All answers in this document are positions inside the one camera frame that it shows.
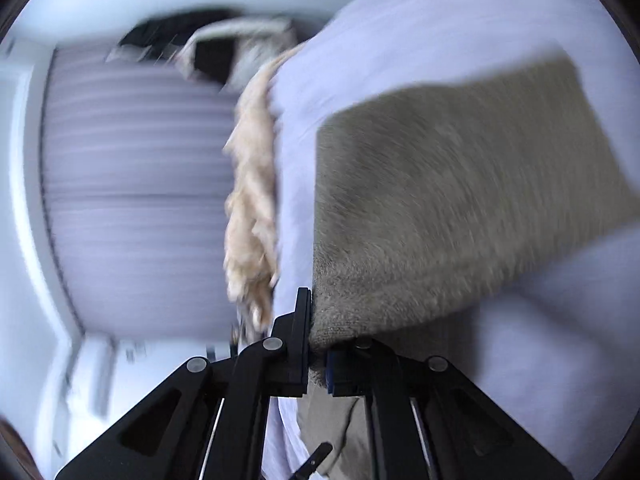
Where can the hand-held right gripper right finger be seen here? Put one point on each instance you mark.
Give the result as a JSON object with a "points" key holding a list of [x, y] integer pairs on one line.
{"points": [[331, 376]]}

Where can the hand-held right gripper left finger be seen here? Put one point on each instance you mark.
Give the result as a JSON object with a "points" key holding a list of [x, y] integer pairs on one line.
{"points": [[299, 345]]}

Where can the olive brown knit sweater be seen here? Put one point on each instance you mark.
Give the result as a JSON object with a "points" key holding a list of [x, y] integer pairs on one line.
{"points": [[450, 195]]}

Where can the cream ribbed knit garment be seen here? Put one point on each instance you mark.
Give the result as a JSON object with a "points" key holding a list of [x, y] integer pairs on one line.
{"points": [[252, 200]]}

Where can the grey striped panel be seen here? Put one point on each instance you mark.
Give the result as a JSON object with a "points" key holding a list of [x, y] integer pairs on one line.
{"points": [[140, 185]]}

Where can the lavender plush blanket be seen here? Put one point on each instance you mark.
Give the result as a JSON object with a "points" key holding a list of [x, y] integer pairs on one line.
{"points": [[400, 35]]}

